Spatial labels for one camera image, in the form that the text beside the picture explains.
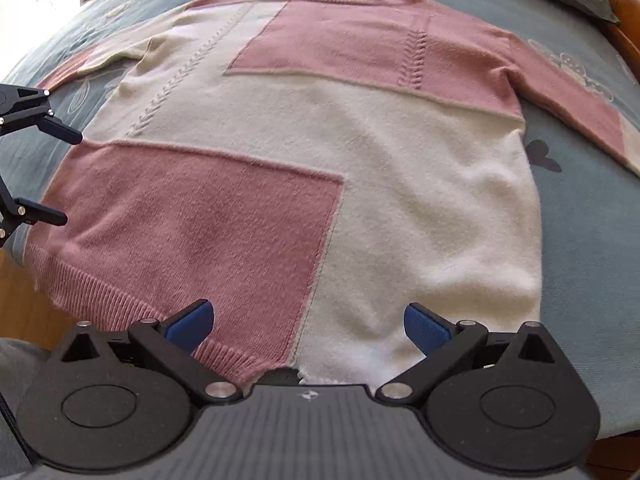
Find pink and white knit sweater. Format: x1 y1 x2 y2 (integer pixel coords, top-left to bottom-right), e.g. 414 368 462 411
22 0 640 386

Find wooden headboard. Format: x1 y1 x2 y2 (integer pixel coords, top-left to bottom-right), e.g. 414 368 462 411
590 0 640 86

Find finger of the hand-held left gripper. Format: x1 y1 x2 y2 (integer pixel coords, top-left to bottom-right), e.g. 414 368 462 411
0 175 68 248
0 85 83 145

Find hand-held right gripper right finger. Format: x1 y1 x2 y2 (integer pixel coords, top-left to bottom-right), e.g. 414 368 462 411
376 302 557 403

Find person's grey pants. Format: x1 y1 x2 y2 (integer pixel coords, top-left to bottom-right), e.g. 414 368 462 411
0 337 53 478

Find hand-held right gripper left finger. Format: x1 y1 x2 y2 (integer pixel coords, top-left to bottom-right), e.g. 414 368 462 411
62 299 242 406

